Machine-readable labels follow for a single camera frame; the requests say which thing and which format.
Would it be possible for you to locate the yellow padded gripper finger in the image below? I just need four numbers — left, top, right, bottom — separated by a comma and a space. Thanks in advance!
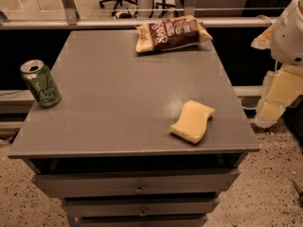
251, 26, 274, 49
254, 64, 303, 128

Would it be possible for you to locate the yellow sponge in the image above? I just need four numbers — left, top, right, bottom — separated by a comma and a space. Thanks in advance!
169, 100, 215, 144

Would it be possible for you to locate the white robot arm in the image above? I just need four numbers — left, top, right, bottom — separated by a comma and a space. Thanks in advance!
251, 0, 303, 128

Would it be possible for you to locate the brown chip bag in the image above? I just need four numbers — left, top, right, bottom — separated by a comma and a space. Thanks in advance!
136, 15, 212, 53

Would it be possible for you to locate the top grey drawer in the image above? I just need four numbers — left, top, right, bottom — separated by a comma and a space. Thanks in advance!
32, 168, 240, 198

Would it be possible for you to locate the grey drawer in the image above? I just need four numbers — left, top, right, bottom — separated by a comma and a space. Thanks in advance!
32, 168, 240, 198
62, 197, 219, 218
79, 215, 207, 227

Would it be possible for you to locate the middle grey drawer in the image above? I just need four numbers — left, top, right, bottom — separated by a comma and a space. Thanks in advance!
62, 197, 219, 218

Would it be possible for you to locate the grey drawer cabinet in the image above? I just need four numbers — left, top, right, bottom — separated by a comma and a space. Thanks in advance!
8, 28, 261, 227

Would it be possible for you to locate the green soda can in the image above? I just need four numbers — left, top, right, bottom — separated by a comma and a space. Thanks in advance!
20, 60, 61, 107

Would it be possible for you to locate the bottom grey drawer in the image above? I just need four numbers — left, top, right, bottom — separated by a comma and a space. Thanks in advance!
79, 215, 207, 227

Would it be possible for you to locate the metal window rail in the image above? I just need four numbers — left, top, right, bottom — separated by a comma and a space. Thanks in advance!
0, 15, 276, 30

